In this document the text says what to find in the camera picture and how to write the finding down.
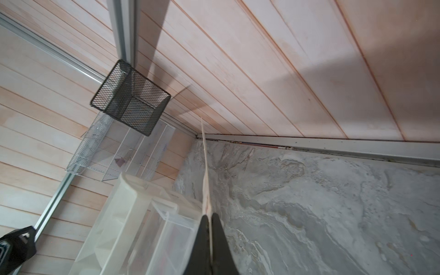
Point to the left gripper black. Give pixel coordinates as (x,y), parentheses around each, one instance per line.
(17,247)

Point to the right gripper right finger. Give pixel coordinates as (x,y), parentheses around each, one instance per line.
(222,260)

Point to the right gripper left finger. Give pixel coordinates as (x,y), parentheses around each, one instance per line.
(199,260)

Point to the clear plastic drawer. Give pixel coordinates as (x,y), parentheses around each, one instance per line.
(166,238)

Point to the beige postcard red text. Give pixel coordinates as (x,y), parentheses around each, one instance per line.
(206,201)

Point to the white plastic drawer organizer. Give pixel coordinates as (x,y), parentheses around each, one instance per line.
(111,237)

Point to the pink eraser block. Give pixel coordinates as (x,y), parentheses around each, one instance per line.
(120,162)

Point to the left aluminium frame bar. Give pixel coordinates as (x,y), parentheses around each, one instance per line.
(53,205)

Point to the white wire mesh shelf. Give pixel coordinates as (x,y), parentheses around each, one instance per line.
(108,139)

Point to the black wire mesh basket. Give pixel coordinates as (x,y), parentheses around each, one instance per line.
(130,98)

